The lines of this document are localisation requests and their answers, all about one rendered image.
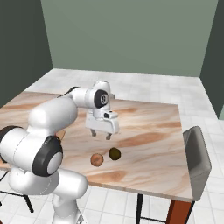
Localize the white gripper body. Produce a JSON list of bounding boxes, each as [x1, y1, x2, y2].
[[85, 114, 121, 136]]

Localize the dark green avocado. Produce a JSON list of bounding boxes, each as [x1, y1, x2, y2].
[[108, 147, 122, 161]]

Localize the brown onion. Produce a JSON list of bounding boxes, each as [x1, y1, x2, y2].
[[90, 153, 104, 168]]

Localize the grey chair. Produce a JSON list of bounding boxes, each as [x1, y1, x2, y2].
[[135, 125, 213, 224]]

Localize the black-legged chair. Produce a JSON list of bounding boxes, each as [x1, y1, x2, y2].
[[0, 170, 35, 214]]

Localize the brown wooden table leg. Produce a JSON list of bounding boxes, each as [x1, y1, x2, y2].
[[165, 199, 194, 224]]

